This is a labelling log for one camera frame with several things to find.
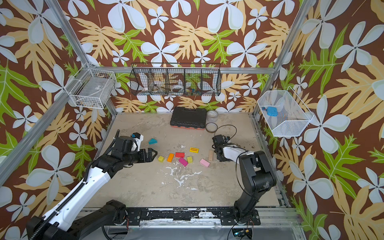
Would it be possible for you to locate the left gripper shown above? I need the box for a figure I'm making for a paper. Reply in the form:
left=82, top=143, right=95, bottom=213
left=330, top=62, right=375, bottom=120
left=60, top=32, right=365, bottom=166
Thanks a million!
left=123, top=147, right=159, bottom=167

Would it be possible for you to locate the natural wood plank block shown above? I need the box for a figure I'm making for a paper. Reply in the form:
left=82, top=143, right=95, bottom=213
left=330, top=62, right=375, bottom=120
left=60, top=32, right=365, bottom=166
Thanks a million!
left=209, top=150, right=214, bottom=161

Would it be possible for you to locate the yellow red-striped block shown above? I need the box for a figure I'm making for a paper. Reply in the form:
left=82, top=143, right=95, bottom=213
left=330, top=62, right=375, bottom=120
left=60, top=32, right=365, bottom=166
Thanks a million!
left=190, top=147, right=199, bottom=153

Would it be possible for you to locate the light pink block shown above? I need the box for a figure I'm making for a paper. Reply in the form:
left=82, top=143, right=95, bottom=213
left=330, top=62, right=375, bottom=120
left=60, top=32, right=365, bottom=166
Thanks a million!
left=200, top=159, right=210, bottom=168

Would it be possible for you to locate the magenta rectangular block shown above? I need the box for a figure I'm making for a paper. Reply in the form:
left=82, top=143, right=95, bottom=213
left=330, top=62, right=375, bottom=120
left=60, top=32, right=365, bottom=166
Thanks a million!
left=179, top=158, right=189, bottom=167

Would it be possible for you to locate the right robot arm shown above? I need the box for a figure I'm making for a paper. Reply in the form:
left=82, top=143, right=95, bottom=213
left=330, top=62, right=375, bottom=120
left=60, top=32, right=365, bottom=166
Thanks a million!
left=213, top=135, right=277, bottom=223

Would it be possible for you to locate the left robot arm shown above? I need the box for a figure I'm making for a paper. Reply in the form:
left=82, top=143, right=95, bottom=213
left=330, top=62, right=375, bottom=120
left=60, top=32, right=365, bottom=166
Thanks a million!
left=26, top=133, right=158, bottom=240

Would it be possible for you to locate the yellow-green square block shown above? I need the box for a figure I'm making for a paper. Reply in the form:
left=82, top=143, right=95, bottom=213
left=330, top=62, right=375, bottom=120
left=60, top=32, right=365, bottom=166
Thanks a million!
left=158, top=156, right=165, bottom=163

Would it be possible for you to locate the teal triangular block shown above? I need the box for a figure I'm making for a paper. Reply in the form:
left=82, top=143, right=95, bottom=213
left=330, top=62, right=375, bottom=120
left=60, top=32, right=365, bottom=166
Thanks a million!
left=149, top=138, right=158, bottom=145

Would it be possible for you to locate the orange rectangular block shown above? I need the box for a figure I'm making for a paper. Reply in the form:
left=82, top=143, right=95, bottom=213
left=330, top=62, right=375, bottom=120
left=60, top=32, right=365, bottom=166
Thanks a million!
left=167, top=153, right=175, bottom=163

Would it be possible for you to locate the red rectangular block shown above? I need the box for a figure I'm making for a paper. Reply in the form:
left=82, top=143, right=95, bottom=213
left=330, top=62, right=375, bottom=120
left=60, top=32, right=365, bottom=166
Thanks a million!
left=175, top=152, right=185, bottom=158

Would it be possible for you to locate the small yellow cube block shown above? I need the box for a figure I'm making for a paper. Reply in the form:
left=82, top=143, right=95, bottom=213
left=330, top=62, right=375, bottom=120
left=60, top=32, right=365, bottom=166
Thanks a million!
left=187, top=156, right=193, bottom=164

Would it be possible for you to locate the clear glass jar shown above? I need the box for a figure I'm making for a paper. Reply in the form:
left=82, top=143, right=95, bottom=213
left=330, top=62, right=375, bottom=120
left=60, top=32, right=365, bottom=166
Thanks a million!
left=207, top=110, right=219, bottom=123

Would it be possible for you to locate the black tool case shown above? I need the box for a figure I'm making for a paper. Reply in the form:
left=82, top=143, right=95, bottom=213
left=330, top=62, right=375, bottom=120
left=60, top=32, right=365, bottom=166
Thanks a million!
left=170, top=107, right=207, bottom=130

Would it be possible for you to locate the blue object in basket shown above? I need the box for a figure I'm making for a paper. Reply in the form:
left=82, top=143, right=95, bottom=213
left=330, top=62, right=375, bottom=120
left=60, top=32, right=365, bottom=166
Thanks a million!
left=266, top=107, right=279, bottom=117

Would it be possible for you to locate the white tape roll in basket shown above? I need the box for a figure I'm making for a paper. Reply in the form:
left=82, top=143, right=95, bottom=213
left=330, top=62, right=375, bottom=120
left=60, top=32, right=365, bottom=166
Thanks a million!
left=171, top=85, right=184, bottom=93

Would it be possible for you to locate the white mesh corner basket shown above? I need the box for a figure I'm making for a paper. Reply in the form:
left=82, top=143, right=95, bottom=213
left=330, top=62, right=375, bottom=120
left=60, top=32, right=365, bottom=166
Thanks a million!
left=258, top=87, right=315, bottom=138

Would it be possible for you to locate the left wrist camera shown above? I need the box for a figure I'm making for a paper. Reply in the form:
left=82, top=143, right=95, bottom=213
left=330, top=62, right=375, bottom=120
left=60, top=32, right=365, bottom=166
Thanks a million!
left=131, top=133, right=144, bottom=152

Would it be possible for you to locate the black wire basket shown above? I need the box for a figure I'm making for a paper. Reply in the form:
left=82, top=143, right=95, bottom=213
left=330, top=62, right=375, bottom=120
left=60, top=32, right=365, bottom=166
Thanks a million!
left=128, top=63, right=222, bottom=97

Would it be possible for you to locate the white wire basket left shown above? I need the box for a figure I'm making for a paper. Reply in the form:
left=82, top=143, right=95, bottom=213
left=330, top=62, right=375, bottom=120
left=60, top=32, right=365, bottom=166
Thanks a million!
left=66, top=64, right=117, bottom=109

